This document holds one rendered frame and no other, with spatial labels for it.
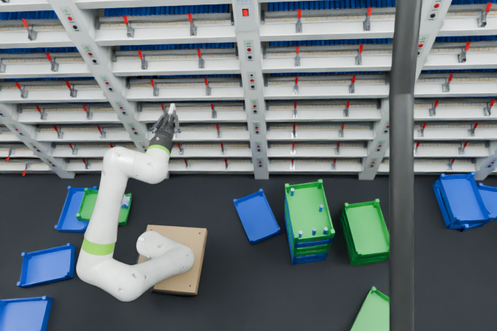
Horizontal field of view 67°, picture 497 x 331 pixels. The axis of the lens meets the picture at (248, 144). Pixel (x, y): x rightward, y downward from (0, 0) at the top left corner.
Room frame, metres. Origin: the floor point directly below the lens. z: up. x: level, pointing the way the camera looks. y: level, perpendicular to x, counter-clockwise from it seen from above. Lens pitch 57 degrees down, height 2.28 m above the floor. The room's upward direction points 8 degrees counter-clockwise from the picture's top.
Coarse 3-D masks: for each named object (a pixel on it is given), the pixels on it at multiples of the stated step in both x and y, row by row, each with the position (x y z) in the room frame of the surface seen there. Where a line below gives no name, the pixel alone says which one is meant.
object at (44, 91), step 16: (0, 80) 1.52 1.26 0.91; (16, 80) 1.49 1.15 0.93; (32, 80) 1.48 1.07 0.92; (48, 80) 1.47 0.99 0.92; (64, 80) 1.44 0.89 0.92; (80, 80) 1.43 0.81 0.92; (0, 96) 1.44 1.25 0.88; (16, 96) 1.42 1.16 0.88; (32, 96) 1.40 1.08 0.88; (48, 96) 1.39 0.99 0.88; (64, 96) 1.37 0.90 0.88; (80, 96) 1.36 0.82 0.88; (96, 96) 1.34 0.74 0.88
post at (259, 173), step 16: (256, 0) 1.20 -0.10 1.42; (256, 16) 1.20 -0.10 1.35; (240, 32) 1.21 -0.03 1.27; (256, 32) 1.20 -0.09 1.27; (240, 48) 1.21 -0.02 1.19; (256, 48) 1.20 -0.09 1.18; (240, 64) 1.21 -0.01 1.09; (256, 64) 1.20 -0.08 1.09; (256, 96) 1.20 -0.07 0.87; (256, 160) 1.21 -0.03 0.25; (256, 176) 1.21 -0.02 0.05
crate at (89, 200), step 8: (88, 192) 1.22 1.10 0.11; (96, 192) 1.23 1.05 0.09; (88, 200) 1.18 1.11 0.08; (80, 208) 1.10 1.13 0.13; (88, 208) 1.12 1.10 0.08; (128, 208) 1.09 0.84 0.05; (80, 216) 1.05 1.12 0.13; (88, 216) 1.07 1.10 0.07; (120, 216) 1.06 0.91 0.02; (120, 224) 1.00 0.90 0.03
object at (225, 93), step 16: (128, 80) 1.38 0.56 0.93; (240, 80) 1.27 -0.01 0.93; (128, 96) 1.32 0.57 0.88; (144, 96) 1.30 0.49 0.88; (160, 96) 1.29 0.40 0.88; (176, 96) 1.27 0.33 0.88; (192, 96) 1.26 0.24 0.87; (208, 96) 1.24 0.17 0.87; (224, 96) 1.23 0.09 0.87; (240, 96) 1.22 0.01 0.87
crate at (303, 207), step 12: (288, 192) 0.88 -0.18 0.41; (300, 192) 0.88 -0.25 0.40; (312, 192) 0.87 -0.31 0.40; (324, 192) 0.83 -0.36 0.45; (288, 204) 0.80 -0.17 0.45; (300, 204) 0.81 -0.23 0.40; (312, 204) 0.80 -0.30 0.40; (324, 204) 0.79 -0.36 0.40; (300, 216) 0.74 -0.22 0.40; (312, 216) 0.73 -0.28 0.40; (324, 216) 0.72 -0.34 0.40; (300, 228) 0.67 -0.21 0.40; (312, 228) 0.67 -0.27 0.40; (300, 240) 0.60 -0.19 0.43; (312, 240) 0.60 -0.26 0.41
